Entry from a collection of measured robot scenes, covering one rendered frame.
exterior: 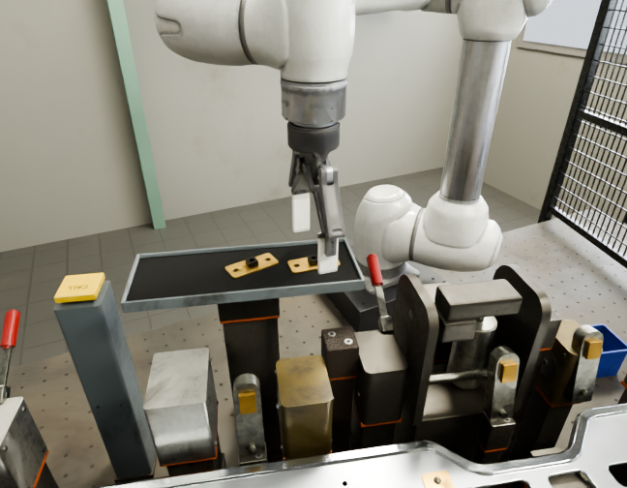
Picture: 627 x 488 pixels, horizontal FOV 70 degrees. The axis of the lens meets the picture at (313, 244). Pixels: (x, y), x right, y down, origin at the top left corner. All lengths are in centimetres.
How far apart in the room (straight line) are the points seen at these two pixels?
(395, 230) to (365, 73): 267
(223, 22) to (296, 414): 52
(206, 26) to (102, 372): 57
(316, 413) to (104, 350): 37
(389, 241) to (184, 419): 78
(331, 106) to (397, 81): 337
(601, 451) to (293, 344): 77
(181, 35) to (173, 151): 273
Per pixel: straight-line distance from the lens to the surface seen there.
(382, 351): 72
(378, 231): 123
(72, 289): 79
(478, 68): 110
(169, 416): 64
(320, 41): 59
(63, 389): 132
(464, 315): 67
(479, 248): 121
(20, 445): 79
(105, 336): 81
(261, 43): 62
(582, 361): 84
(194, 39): 67
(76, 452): 118
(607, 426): 84
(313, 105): 61
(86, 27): 321
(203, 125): 338
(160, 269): 79
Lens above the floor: 157
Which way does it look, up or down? 31 degrees down
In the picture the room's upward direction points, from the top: straight up
